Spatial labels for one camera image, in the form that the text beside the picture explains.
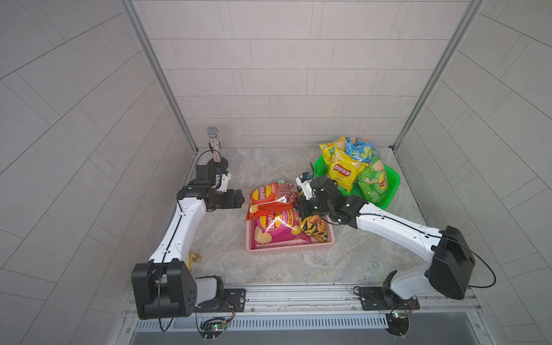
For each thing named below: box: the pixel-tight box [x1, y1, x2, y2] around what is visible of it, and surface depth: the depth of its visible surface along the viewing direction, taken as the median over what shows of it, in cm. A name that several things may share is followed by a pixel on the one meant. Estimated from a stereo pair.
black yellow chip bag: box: [299, 214, 328, 243], surface depth 79 cm
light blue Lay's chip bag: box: [345, 136, 378, 164], surface depth 98 cm
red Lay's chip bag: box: [245, 179, 298, 221], surface depth 79 cm
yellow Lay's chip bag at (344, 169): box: [328, 146, 369, 194], surface depth 93 cm
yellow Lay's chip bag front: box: [318, 135, 356, 174], surface depth 95 cm
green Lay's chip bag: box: [357, 150, 388, 204], surface depth 91 cm
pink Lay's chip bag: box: [247, 208, 312, 250], surface depth 82 cm
